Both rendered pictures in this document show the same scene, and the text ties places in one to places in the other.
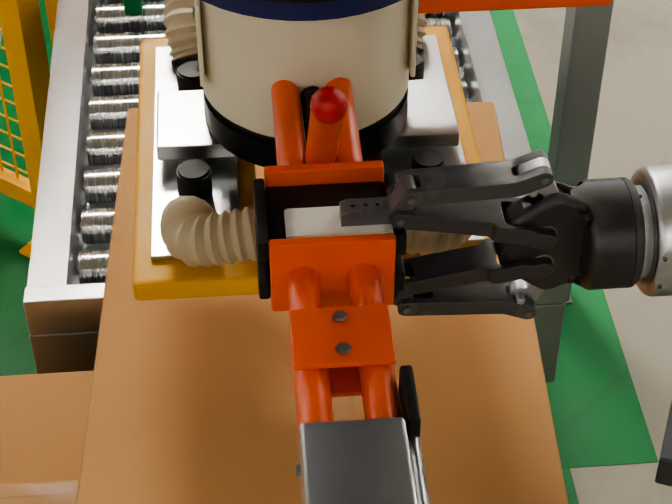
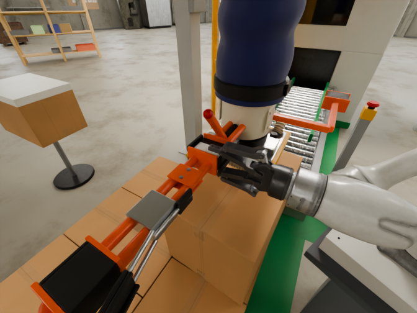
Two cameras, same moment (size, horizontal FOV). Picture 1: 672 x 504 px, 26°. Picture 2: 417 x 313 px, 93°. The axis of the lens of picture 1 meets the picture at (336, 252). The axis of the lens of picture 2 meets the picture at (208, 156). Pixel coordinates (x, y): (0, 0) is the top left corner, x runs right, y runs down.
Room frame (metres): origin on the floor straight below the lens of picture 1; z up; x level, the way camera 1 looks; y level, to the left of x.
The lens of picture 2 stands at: (0.40, -0.23, 1.55)
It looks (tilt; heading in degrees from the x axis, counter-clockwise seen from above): 38 degrees down; 35
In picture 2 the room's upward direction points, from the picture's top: straight up
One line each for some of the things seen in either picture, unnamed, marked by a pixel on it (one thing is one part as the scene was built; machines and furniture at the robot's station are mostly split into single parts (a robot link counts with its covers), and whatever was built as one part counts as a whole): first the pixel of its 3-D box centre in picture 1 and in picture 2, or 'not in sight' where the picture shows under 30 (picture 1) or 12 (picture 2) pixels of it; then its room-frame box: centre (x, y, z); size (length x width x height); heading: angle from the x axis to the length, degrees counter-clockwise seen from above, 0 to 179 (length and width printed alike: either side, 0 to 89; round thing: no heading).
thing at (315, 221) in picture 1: (338, 223); (208, 149); (0.73, 0.00, 1.26); 0.07 x 0.03 x 0.01; 95
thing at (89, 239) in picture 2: not in sight; (84, 279); (0.39, -0.02, 1.23); 0.08 x 0.07 x 0.05; 5
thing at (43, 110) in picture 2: not in sight; (35, 107); (0.86, 1.91, 0.82); 0.60 x 0.40 x 0.40; 97
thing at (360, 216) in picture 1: (379, 200); (218, 146); (0.73, -0.03, 1.27); 0.05 x 0.01 x 0.03; 95
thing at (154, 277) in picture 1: (194, 140); not in sight; (0.98, 0.12, 1.13); 0.34 x 0.10 x 0.05; 5
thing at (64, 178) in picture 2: not in sight; (62, 154); (0.86, 1.91, 0.31); 0.40 x 0.40 x 0.62
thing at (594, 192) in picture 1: (567, 235); (269, 177); (0.74, -0.16, 1.23); 0.09 x 0.07 x 0.08; 95
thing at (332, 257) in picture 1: (328, 234); (210, 153); (0.74, 0.01, 1.23); 0.10 x 0.08 x 0.06; 95
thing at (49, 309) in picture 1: (299, 295); not in sight; (1.37, 0.05, 0.58); 0.70 x 0.03 x 0.06; 95
